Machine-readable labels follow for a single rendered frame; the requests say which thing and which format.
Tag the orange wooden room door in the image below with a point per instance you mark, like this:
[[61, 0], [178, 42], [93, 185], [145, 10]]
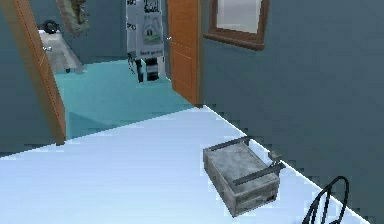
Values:
[[182, 50]]

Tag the grey metal box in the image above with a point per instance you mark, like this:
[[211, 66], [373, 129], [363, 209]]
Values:
[[240, 180]]

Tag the brown framed window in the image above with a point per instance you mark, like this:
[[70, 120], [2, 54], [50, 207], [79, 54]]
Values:
[[239, 20]]

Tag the black round object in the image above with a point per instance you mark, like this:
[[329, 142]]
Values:
[[50, 26]]

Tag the brown framed wall picture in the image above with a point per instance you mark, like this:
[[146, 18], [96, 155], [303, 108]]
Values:
[[74, 15]]

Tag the orange wooden door frame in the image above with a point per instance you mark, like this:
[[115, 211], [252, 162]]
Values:
[[36, 66]]

